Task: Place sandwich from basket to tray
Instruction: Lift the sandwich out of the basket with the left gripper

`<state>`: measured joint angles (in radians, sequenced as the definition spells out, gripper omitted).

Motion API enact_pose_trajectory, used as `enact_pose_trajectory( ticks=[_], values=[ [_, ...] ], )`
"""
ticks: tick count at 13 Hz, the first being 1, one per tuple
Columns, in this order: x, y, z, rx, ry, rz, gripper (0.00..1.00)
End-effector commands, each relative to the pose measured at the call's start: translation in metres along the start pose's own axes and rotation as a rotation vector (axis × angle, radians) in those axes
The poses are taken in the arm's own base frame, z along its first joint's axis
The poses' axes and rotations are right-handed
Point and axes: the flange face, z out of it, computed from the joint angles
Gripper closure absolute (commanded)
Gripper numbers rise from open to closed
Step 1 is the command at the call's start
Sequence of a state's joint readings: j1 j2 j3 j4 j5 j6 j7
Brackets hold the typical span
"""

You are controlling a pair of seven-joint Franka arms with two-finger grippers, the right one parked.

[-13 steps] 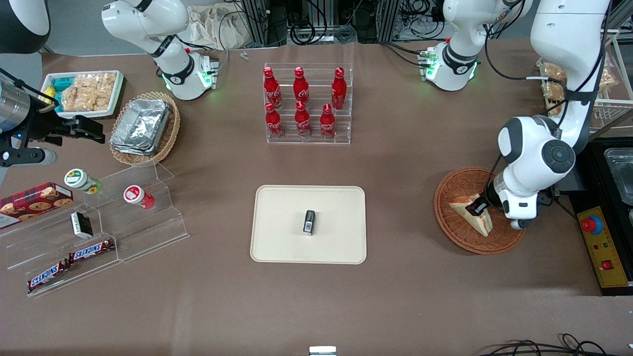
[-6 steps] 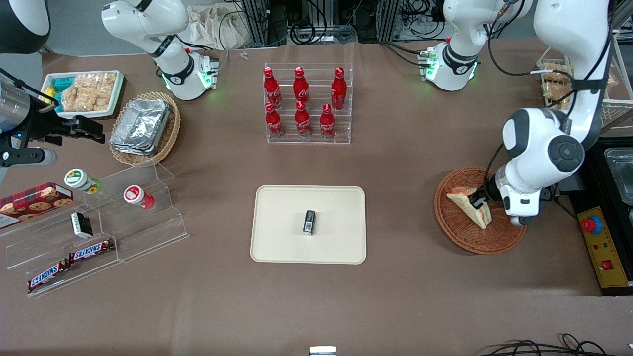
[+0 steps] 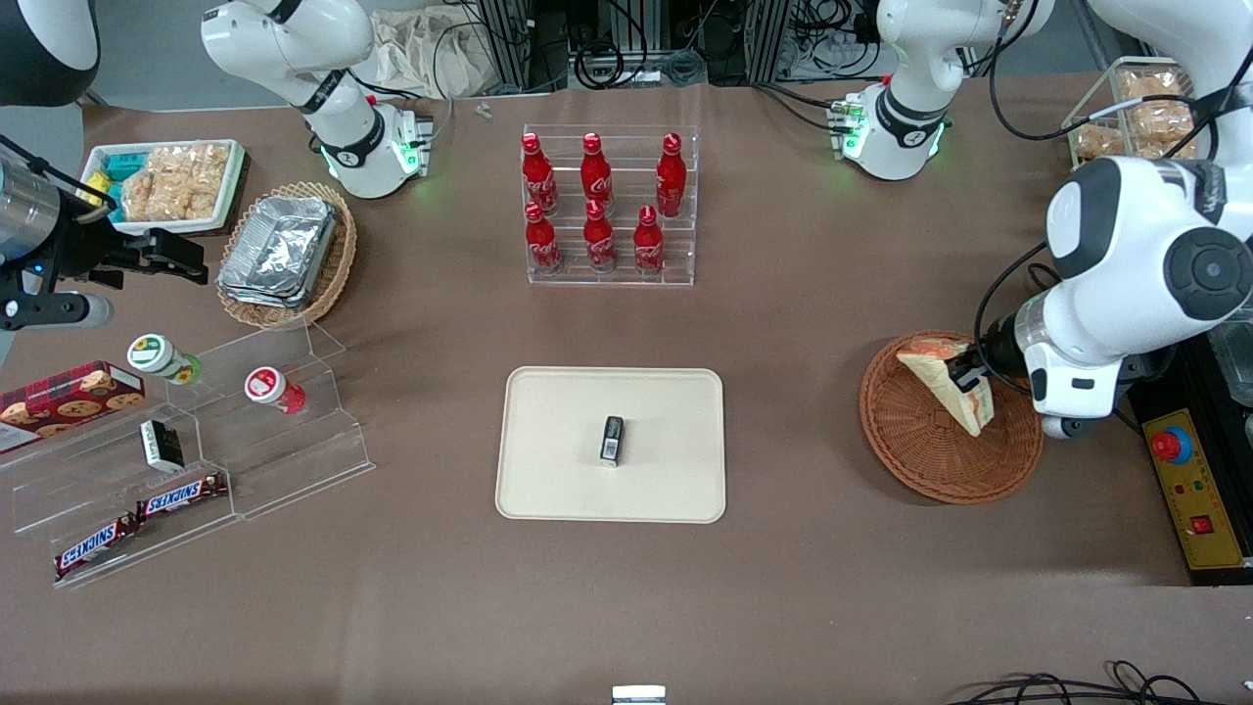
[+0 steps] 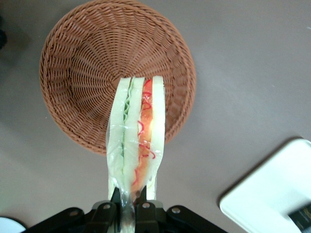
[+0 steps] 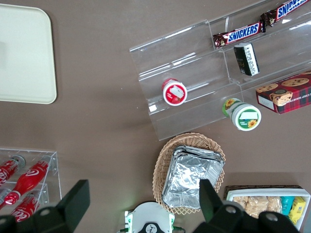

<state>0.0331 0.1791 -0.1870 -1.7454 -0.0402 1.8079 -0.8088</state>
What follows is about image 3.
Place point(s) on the light wicker basket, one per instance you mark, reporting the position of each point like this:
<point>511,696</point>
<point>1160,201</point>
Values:
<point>341,264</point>

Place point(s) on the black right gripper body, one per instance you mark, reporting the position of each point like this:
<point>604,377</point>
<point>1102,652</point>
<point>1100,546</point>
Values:
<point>86,249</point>

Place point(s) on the green lid yogurt cup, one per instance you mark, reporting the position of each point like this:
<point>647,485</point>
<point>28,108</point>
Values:
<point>157,354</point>

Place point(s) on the clear acrylic step shelf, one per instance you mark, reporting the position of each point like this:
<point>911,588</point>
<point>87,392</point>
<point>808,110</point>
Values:
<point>294,460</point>
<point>88,499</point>

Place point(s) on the clear bag of rice crackers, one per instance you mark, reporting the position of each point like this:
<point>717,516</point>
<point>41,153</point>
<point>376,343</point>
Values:
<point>176,181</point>

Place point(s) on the aluminium foil container stack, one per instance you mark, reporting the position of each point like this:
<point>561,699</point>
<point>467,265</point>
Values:
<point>276,250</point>

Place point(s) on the clear acrylic bottle rack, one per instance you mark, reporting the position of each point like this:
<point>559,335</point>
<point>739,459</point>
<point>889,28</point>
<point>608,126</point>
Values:
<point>626,274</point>

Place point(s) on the white and black device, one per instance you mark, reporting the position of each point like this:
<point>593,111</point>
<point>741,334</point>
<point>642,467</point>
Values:
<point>638,695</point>

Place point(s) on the black and white small carton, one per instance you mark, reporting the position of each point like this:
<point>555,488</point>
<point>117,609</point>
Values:
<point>162,446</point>

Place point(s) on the beige cloth bag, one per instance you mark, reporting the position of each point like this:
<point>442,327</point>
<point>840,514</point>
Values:
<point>421,54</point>

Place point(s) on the white rectangular snack tray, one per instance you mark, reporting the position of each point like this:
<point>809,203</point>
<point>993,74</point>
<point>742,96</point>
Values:
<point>235,171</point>

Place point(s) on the brown wicker basket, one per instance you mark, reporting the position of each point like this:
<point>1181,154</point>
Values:
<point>920,460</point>

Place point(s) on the small black box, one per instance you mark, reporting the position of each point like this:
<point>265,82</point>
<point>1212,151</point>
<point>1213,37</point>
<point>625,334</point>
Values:
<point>612,441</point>

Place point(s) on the triangular sandwich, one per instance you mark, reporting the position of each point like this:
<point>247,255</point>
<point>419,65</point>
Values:
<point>935,367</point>

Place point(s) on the red cola bottle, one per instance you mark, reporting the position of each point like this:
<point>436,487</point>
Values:
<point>595,174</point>
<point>647,245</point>
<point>538,176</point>
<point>541,243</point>
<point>671,178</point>
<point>599,240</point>

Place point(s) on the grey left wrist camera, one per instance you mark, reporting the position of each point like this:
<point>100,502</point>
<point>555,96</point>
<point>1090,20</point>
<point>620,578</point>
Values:
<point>1059,428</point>

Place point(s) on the red cookie box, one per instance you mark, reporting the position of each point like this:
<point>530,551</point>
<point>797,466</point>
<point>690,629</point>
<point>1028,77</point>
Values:
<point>69,399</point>

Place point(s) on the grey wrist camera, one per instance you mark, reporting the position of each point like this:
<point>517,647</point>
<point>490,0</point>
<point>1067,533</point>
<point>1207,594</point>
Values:
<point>1059,428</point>
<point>49,311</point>

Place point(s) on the clear bag of fried snacks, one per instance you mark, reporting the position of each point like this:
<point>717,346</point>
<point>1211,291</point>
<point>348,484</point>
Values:
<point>1096,145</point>
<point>1155,113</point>

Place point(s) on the red lid yogurt cup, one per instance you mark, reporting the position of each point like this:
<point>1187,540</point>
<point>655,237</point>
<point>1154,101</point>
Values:
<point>269,386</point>

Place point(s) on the yellow emergency stop control box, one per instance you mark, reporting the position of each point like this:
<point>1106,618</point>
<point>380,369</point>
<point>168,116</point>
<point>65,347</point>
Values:
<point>1199,499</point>

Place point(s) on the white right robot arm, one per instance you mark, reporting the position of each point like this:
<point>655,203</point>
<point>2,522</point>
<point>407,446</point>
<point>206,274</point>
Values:
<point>294,39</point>

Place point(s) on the beige plastic tray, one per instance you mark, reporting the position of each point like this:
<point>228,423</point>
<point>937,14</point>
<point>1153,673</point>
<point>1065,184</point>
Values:
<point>558,441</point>

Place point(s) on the teal snack packet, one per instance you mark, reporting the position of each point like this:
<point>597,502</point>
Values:
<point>124,164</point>

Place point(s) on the snickers chocolate bar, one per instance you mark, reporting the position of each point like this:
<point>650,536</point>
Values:
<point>95,546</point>
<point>181,496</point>

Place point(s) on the clear plastic container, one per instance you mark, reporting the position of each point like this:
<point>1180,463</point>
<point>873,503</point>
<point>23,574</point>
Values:
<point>1235,367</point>

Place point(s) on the yellow snack packet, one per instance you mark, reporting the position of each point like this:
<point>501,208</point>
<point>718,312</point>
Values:
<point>96,188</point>

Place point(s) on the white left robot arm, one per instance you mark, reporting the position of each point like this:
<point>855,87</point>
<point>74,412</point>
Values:
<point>1126,235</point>

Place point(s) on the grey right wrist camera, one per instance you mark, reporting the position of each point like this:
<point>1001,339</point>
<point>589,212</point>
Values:
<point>49,311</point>

